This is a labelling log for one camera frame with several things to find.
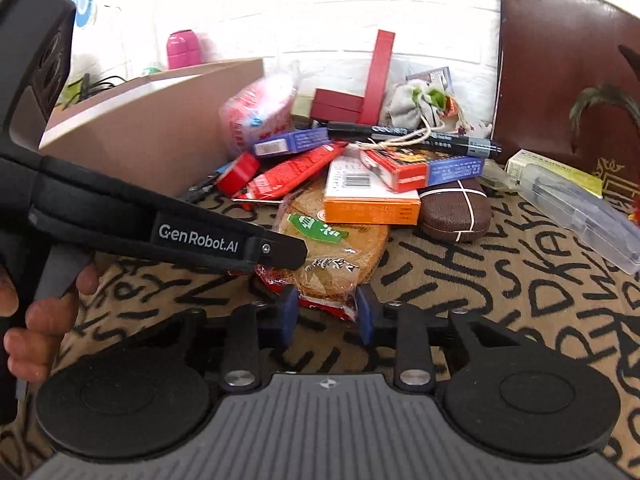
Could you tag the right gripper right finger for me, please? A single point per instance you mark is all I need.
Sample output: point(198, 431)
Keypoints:
point(501, 390)

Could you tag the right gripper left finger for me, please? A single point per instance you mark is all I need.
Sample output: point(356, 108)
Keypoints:
point(155, 389)

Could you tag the pancake snack clear bag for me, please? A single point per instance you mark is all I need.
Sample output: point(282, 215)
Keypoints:
point(339, 258)

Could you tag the white orange medicine box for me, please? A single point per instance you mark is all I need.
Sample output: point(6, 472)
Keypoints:
point(355, 194)

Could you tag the person left hand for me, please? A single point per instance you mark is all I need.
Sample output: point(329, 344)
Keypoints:
point(32, 350)

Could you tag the letter pattern table cloth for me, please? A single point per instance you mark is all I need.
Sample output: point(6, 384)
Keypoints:
point(526, 274)

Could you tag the brown cardboard storage box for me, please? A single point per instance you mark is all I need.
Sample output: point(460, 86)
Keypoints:
point(162, 132)

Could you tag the clear plastic case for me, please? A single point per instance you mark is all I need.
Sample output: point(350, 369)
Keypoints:
point(601, 227)

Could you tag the brown leather pouch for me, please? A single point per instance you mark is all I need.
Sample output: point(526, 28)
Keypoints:
point(457, 211)

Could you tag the pink thermos bottle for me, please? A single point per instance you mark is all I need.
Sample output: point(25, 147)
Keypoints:
point(183, 49)

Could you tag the red snack packet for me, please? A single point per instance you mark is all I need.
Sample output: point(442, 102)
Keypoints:
point(287, 176)

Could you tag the pale yellow box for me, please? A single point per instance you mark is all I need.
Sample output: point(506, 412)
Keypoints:
point(516, 164)

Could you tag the pink plastic bag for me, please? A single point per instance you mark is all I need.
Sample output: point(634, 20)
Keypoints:
point(258, 112)

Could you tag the blue small card box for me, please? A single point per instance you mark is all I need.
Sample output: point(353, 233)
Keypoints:
point(294, 142)

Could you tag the red blue card box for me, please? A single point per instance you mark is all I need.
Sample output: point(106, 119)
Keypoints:
point(405, 170)

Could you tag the black pen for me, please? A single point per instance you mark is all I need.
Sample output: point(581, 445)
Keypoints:
point(384, 138)

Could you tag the dark brown board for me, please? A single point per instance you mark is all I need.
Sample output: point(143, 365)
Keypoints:
point(550, 51)

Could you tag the white drawstring pouch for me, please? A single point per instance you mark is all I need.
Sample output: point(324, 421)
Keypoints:
point(414, 104)

